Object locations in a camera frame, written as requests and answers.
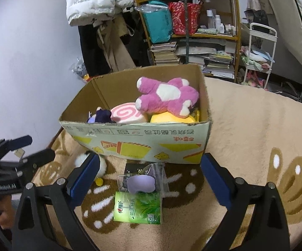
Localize beige patterned rug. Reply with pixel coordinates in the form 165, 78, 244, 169
32, 76, 302, 251

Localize stack of books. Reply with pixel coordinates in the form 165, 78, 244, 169
150, 41, 180, 65

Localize pink swirl round plush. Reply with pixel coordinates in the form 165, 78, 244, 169
111, 102, 148, 124

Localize white fluffy plush yellow pompoms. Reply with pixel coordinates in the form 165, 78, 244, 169
74, 151, 107, 184

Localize white utility cart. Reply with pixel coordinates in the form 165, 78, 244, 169
240, 22, 278, 90

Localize printed cardboard box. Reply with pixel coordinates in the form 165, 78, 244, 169
59, 64, 211, 164

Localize white wall outlet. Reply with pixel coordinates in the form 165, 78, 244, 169
14, 148, 25, 159

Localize person's left hand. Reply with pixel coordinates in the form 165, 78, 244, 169
0, 195, 15, 229

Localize green tissue pack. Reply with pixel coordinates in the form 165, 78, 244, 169
114, 192, 162, 225

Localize black tissue pack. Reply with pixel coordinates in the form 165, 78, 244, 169
124, 163, 151, 174

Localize wooden shelf unit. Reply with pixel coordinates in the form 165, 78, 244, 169
134, 0, 241, 82

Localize purple-haired doll plush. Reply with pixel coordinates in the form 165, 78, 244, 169
87, 106, 115, 124

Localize red patterned bag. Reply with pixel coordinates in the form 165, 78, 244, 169
168, 1, 202, 36

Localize yellow banana plush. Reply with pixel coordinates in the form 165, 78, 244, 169
150, 108, 200, 124

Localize pink bear plush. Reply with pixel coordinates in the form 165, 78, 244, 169
135, 77, 199, 118

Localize teal package on shelf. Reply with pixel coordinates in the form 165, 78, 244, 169
134, 0, 173, 44

